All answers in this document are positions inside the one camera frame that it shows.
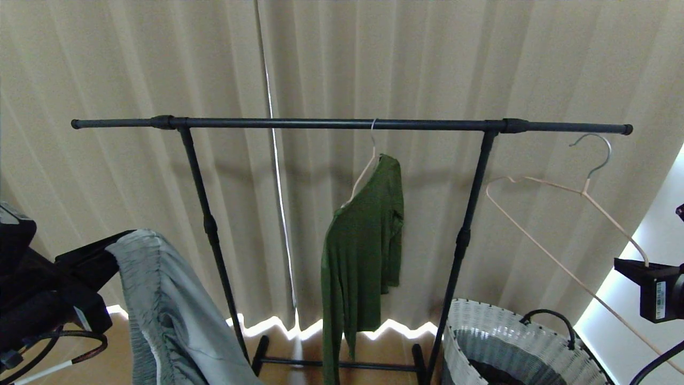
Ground pale grey shorts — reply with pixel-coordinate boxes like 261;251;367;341
106;229;262;385

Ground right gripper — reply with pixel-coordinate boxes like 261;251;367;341
639;262;684;324

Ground beige curtain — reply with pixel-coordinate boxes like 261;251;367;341
0;0;684;343

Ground black clothes rack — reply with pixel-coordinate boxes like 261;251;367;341
71;115;634;385

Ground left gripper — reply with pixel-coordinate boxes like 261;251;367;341
0;251;113;351

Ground green long-sleeved shirt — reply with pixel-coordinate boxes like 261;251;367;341
321;154;405;385

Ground pink clothes hanger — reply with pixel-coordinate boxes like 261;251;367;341
341;119;383;209
485;133;684;375

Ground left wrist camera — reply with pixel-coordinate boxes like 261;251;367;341
0;202;37;279

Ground white laundry basket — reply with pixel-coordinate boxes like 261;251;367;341
441;298;615;385

